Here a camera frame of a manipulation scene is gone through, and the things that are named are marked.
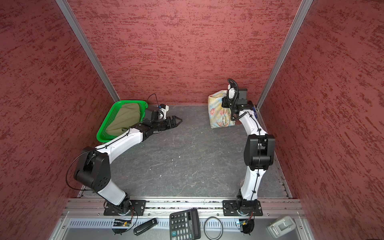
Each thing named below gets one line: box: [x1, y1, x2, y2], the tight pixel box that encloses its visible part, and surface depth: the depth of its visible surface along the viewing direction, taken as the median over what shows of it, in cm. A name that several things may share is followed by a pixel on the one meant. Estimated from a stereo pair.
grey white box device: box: [267, 216, 296, 239], surface depth 69 cm
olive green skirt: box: [106, 103, 141, 136], surface depth 106 cm
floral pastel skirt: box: [208, 90, 236, 129], surface depth 96 cm
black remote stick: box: [133, 218, 158, 236], surface depth 68 cm
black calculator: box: [169, 208, 201, 240], surface depth 69 cm
